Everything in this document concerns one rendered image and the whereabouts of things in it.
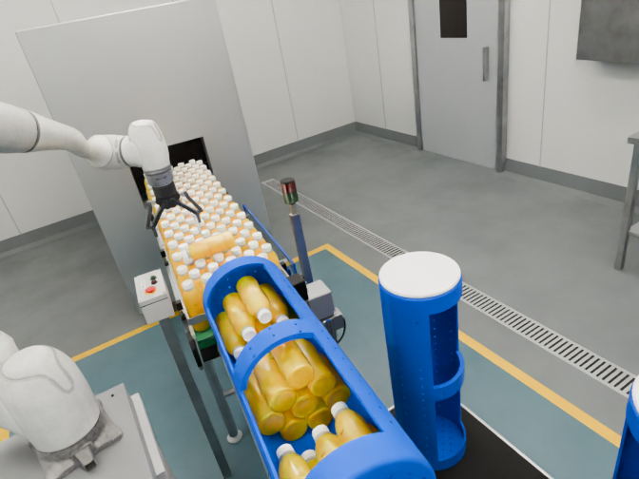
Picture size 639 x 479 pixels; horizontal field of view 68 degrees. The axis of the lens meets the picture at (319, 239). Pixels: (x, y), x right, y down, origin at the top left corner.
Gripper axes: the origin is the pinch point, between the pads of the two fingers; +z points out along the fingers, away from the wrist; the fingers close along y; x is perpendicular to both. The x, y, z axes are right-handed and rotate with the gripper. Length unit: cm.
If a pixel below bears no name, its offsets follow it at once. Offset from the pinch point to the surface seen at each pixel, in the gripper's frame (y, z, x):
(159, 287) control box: -13.1, 15.9, -2.2
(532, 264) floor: 219, 126, 47
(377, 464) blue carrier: 15, 3, -112
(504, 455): 91, 111, -64
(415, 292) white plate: 62, 22, -52
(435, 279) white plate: 72, 22, -51
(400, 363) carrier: 56, 54, -48
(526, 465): 95, 111, -72
